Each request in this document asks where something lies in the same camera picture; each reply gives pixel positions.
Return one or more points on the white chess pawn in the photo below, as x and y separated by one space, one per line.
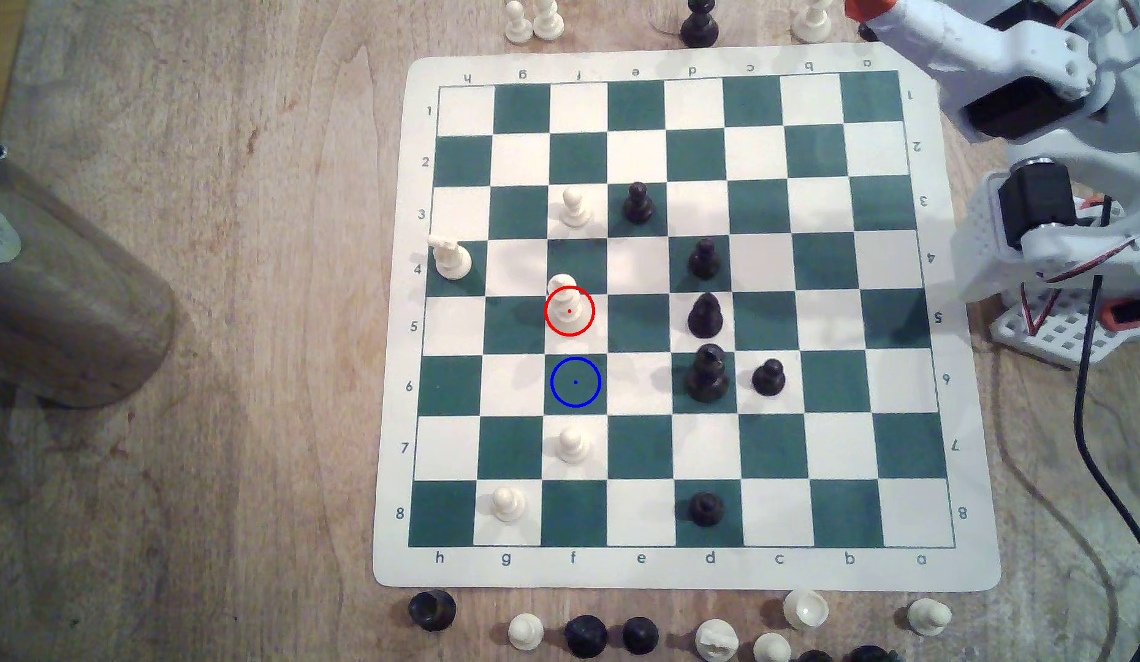
518 26
508 505
574 447
526 632
548 22
575 210
928 617

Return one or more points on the black chess bishop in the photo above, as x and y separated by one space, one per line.
705 316

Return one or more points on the black chess queen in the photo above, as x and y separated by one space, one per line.
707 375

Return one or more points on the black chess piece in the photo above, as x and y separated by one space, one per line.
586 637
700 28
640 635
870 655
814 656

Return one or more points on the brown wooden cylinder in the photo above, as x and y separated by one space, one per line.
73 303

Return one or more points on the black chess pawn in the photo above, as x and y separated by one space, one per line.
638 204
707 509
704 260
769 379

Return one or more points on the black chess rook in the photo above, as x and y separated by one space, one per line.
433 610

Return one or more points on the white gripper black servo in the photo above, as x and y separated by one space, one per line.
901 26

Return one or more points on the white perforated base plate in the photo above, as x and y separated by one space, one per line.
1057 342

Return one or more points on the white chess knight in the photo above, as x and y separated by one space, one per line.
450 259

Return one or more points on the green white chess mat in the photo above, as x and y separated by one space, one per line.
823 313

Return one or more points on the white chess piece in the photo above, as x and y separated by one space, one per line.
812 23
806 610
717 642
772 649

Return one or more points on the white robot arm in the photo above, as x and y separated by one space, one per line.
984 244

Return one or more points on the white chess bishop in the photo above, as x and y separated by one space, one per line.
563 287

